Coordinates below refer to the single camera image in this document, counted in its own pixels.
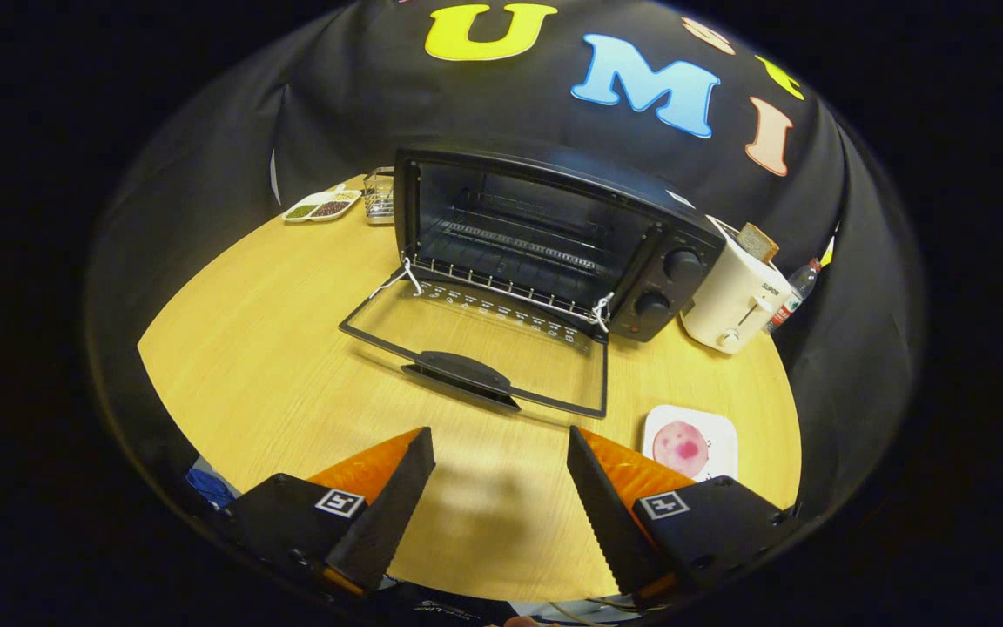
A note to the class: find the white square plate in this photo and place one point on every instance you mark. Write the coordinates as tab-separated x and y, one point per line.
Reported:
721	427

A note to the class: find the black backdrop cloth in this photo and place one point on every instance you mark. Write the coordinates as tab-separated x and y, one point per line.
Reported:
310	104

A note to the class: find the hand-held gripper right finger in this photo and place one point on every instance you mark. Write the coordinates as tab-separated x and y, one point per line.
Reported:
606	514

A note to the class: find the pink round food slice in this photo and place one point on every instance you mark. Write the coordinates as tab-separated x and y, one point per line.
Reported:
680	448

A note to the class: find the black toaster oven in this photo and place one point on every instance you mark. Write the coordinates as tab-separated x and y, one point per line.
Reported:
660	283

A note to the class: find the white bread toaster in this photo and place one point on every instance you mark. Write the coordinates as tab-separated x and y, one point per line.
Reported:
732	296

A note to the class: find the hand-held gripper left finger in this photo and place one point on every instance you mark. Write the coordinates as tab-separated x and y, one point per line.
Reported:
388	514

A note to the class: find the clear plastic water bottle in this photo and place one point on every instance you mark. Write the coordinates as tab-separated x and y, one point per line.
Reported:
802	283

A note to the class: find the white divided dish of beans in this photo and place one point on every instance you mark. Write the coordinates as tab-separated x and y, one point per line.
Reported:
320	207

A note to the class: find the bread slice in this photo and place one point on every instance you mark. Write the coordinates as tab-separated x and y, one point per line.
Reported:
758	242

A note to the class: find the blue cloth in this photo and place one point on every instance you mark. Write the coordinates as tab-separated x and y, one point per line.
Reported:
208	488

